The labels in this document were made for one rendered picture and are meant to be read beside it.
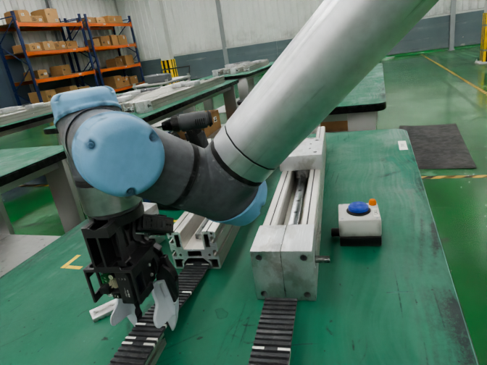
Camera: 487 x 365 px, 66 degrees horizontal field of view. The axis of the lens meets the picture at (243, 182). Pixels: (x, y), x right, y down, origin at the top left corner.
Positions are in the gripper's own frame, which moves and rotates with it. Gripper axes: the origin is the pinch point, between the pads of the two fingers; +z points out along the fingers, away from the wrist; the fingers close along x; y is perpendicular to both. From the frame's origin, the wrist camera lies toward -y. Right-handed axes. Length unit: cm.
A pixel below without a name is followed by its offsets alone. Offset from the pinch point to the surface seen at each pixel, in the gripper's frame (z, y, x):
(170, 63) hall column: -17, -1044, -446
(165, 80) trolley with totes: -7, -453, -200
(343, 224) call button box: -1.8, -26.2, 28.9
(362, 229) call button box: -0.6, -26.2, 32.4
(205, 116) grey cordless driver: -17, -77, -14
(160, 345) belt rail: 1.9, 3.3, 1.9
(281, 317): -0.3, -1.0, 19.6
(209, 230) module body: -5.3, -18.4, 4.0
